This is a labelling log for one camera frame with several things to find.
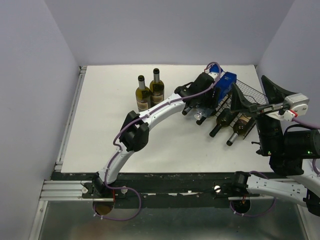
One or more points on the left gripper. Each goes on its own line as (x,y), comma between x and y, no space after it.
(211,102)

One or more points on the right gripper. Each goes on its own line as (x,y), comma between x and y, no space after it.
(274,95)

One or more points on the green wine bottle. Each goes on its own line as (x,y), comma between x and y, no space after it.
(223,120)
(200,121)
(186,110)

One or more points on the tall blue glass bottle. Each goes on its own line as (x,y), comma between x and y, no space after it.
(221,89)

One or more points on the green bottle grey foil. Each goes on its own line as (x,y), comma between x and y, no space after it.
(240,128)

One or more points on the short blue glass bottle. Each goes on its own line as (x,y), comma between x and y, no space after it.
(213,68)

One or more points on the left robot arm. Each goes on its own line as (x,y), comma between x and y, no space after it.
(134,133)

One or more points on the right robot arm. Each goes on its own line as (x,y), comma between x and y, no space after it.
(293,147)

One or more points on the rear tall green bottle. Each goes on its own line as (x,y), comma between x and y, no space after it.
(157,88)

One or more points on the dark green bottle left rear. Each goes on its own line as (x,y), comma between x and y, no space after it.
(143,95)

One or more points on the black wire wine rack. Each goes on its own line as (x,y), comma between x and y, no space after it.
(252,95)

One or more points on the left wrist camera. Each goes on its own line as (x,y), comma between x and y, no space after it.
(212,74)

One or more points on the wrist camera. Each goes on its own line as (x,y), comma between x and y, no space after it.
(293,106)
(212,74)

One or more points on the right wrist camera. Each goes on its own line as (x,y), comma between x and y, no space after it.
(293,106)

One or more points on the black mounting base plate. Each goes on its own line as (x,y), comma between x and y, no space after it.
(159,190)

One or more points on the aluminium rail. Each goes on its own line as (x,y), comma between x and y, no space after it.
(61,191)

